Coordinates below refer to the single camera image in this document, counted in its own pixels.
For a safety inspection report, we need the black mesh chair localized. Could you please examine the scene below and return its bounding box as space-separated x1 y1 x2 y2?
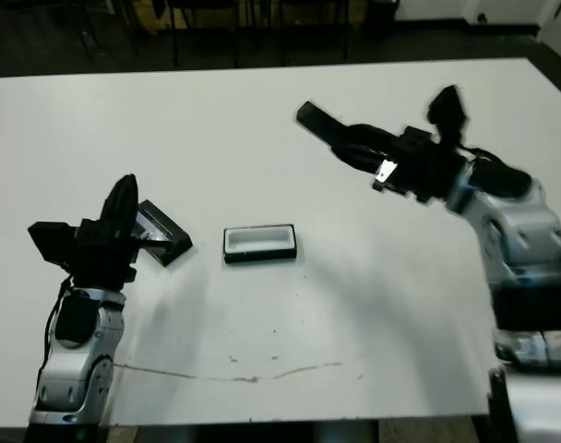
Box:
278 0 349 66
168 0 243 68

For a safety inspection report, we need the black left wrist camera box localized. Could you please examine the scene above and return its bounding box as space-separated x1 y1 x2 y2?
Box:
27 221 82 269

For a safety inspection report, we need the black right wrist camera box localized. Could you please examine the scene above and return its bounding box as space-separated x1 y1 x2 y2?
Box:
424 85 471 144

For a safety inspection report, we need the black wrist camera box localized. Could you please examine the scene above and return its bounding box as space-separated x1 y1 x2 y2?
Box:
424 85 471 144
27 221 82 269

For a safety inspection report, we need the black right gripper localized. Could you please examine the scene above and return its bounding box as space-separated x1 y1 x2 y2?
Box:
330 123 467 204

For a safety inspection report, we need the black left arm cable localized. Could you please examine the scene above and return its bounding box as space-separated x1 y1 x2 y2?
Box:
36 276 74 384

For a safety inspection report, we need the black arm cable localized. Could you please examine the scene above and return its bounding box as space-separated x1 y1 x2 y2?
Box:
455 145 510 165
36 276 74 384

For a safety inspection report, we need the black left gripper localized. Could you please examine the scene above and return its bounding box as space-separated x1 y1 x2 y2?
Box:
70 174 141 290

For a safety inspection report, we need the black box lid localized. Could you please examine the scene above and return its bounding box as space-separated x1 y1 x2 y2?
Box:
133 199 197 269

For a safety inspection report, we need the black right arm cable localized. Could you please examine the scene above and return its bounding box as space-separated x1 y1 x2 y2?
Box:
455 145 510 165

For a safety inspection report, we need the black box base white insert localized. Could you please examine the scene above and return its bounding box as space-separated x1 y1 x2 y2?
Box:
222 222 299 265

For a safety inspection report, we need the black trash bin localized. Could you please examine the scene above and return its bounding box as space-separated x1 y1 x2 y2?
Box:
364 0 400 42

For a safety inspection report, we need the black camera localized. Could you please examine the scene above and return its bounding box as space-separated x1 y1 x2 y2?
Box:
295 101 355 151

